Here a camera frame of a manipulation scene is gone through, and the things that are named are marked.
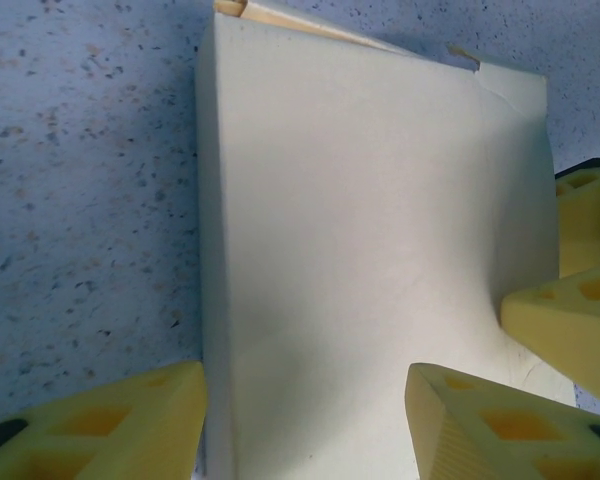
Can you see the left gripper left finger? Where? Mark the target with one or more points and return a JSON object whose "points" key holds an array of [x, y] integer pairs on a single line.
{"points": [[105, 430]]}

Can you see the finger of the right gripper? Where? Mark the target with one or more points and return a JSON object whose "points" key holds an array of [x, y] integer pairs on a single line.
{"points": [[570, 325], [585, 225]]}

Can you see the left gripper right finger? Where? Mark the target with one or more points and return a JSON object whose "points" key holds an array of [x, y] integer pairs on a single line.
{"points": [[480, 435]]}

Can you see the yellow paper box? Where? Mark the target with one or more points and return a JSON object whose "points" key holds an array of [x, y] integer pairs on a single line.
{"points": [[355, 225]]}

